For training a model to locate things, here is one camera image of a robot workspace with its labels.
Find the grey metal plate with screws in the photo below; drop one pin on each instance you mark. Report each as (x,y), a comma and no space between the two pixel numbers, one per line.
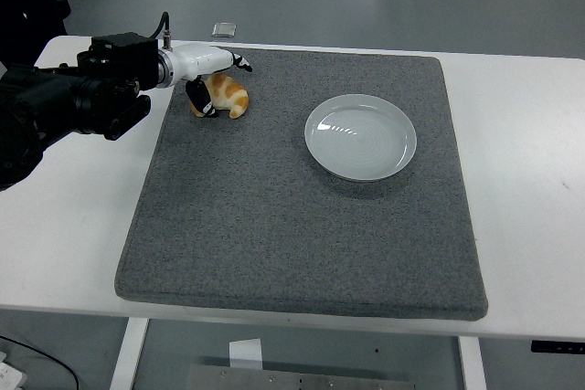
(297,381)

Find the white power strip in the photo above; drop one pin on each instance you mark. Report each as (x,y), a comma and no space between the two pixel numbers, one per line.
(9,374)

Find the person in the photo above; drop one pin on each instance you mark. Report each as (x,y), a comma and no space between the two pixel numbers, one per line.
(27,6)

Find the black table control panel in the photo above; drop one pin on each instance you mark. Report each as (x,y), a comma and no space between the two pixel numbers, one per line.
(557,346)

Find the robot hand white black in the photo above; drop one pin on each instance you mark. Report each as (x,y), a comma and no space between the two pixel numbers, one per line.
(201,59)

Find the croissant bread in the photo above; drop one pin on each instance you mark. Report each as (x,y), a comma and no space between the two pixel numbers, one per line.
(233,93)

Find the white round plate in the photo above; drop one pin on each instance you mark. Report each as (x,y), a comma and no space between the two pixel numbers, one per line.
(361,139)

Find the silver floor socket box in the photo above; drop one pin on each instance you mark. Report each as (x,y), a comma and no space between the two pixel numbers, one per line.
(224,29)

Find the grey felt mat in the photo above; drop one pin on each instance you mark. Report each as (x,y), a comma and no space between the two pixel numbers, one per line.
(283,235)

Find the white table leg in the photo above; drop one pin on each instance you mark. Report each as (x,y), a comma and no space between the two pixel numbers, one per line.
(128,358)
(473,367)

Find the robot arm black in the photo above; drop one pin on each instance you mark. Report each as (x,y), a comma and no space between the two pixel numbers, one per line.
(91,93)

